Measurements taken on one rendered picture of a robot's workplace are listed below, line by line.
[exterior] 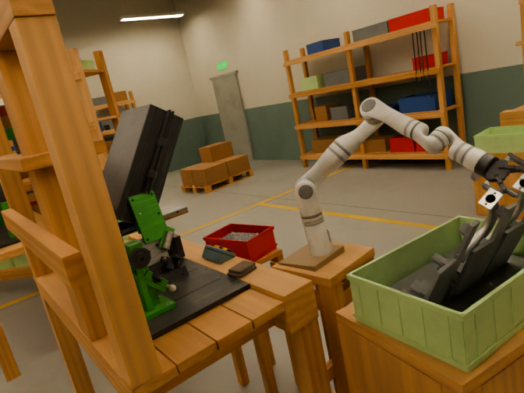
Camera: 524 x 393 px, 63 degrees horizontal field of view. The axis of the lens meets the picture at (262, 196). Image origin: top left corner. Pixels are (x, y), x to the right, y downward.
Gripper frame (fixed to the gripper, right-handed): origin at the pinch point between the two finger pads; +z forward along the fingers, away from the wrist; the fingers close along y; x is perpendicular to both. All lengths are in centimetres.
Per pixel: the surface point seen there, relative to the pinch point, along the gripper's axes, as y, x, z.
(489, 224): -16.2, -2.9, 0.8
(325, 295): -70, 16, -33
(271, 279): -77, -3, -45
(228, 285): -90, -9, -55
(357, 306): -62, -3, -14
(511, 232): -13.5, 4.1, 5.3
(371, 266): -49, -2, -19
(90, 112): -110, 58, -349
